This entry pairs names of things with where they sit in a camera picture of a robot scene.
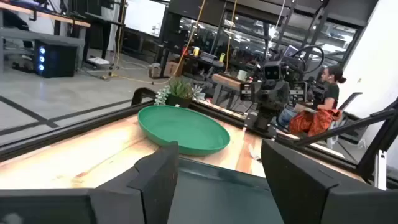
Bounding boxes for potted succulent plant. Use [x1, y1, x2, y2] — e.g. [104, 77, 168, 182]
[154, 77, 206, 108]

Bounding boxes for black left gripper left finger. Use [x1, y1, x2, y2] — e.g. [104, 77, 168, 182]
[88, 141, 180, 224]

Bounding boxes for yellow hanging cable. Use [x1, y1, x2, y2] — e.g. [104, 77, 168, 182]
[118, 0, 207, 85]

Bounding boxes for cardboard box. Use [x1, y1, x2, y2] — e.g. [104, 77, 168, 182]
[164, 61, 185, 78]

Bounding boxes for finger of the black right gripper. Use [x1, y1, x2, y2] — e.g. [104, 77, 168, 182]
[239, 82, 254, 102]
[290, 81, 308, 104]

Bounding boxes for black table frame rail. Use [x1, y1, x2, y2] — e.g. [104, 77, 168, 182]
[0, 100, 398, 187]

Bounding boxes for orange cloth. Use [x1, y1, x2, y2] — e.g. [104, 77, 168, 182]
[288, 108, 343, 138]

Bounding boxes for wooden workbench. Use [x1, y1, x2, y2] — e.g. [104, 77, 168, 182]
[0, 1, 91, 74]

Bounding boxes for black cable loop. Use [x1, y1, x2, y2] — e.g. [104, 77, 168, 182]
[291, 45, 326, 75]

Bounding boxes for person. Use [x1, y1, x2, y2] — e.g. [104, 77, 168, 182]
[276, 65, 348, 130]

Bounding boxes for black computer tower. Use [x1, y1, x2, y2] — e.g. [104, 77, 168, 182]
[33, 40, 78, 78]

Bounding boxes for silver fork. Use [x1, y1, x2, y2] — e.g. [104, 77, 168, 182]
[248, 144, 262, 162]

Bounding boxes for black frame strut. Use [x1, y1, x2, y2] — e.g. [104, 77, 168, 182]
[294, 99, 398, 181]

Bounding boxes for dark teal tray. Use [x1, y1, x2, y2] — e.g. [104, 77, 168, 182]
[167, 157, 284, 224]

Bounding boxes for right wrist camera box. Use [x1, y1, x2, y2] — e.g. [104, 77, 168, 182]
[263, 61, 283, 81]

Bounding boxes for white screen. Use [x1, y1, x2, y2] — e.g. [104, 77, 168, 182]
[124, 0, 167, 38]

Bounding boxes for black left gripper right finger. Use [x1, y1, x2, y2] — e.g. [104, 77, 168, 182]
[261, 139, 338, 224]

